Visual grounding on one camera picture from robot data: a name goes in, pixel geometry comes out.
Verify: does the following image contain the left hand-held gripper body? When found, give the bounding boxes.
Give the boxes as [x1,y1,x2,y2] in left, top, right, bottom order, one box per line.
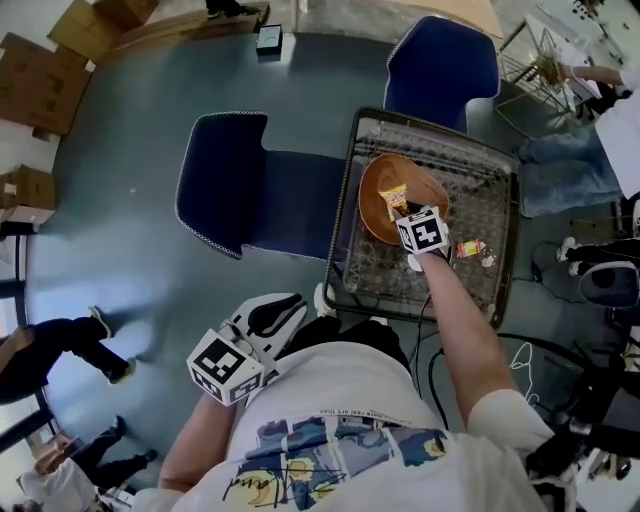
[187,319,280,406]

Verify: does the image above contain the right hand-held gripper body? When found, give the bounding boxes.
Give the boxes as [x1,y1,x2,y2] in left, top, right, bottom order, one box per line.
[396,204,454,272]

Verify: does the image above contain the orange patterned snack packet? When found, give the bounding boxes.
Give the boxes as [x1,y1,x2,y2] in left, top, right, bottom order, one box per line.
[378,185,409,224]

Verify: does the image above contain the wooden bowl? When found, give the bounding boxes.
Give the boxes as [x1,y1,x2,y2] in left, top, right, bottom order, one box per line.
[358,153,450,247]

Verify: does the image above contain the person's left forearm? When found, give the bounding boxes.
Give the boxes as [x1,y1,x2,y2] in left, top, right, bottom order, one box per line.
[158,394,251,494]

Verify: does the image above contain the person's right forearm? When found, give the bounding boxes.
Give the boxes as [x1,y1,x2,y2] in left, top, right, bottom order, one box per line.
[418,252,521,436]

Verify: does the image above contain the person's white left shoe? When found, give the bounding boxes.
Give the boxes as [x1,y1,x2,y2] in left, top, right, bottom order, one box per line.
[313,282,337,318]

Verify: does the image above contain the wicker glass-top table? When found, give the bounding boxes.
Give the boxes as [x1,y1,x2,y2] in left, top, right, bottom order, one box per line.
[322,105,522,329]

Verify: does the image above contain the person's black shorts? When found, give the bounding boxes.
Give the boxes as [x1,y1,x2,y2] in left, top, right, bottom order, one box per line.
[284,317,416,381]

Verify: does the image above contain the person's white printed shirt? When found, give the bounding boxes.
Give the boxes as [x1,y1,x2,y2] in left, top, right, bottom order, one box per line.
[134,342,566,512]

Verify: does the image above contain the blue chair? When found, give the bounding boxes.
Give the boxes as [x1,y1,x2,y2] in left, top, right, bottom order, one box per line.
[174,110,349,261]
[383,14,501,135]

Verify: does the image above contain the black and white robot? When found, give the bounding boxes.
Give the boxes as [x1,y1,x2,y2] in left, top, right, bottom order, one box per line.
[557,237,640,309]

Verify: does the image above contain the light wooden table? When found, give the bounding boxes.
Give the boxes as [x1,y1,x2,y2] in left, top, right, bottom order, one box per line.
[299,0,504,40]

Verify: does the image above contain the dark teal box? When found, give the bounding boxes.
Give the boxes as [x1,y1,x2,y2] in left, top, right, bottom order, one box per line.
[255,23,285,59]

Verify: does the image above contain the black-framed window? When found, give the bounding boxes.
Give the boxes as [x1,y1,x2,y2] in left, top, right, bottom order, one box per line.
[0,234,66,451]

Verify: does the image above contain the cardboard box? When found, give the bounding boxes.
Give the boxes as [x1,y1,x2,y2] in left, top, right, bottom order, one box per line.
[47,0,126,64]
[0,164,56,224]
[92,0,161,31]

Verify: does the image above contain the black tripod stand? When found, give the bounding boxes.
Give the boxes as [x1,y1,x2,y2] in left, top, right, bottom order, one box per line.
[499,332,640,506]

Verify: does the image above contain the flat cardboard sheet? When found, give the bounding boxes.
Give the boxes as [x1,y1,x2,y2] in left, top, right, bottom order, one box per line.
[0,32,96,144]

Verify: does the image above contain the black cable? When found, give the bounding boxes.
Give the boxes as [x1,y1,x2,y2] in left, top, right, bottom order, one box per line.
[409,294,451,426]

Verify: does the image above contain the white cable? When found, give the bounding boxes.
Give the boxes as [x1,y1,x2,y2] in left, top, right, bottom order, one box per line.
[509,342,541,406]

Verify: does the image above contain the gold wire rack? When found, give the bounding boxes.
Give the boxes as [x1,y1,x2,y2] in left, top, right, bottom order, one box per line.
[494,14,576,139]

